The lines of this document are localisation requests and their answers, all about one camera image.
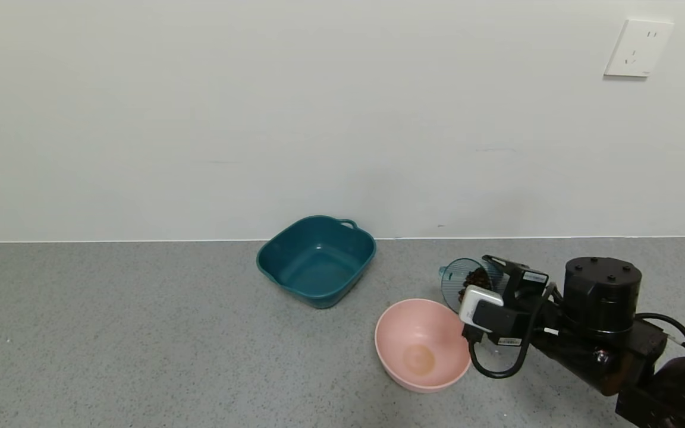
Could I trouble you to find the teal square plastic basin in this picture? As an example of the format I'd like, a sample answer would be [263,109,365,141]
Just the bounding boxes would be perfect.
[256,215,377,310]

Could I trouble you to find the translucent teal plastic cup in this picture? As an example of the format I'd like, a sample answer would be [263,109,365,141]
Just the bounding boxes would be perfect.
[439,257,507,313]

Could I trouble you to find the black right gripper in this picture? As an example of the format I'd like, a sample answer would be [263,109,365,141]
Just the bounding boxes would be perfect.
[461,254,562,347]

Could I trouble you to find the black camera cable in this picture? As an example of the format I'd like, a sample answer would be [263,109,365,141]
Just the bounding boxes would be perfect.
[469,282,557,379]

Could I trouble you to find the white wall socket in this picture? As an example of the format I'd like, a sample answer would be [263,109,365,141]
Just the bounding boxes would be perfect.
[604,19,675,78]

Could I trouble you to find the pink plastic bowl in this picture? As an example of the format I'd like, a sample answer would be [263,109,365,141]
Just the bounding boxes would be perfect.
[374,298,473,394]

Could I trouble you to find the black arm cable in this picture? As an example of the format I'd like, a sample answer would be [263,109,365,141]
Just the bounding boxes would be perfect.
[637,312,685,357]

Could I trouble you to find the brown solid pellets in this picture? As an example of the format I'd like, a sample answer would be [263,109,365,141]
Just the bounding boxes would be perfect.
[460,267,494,301]

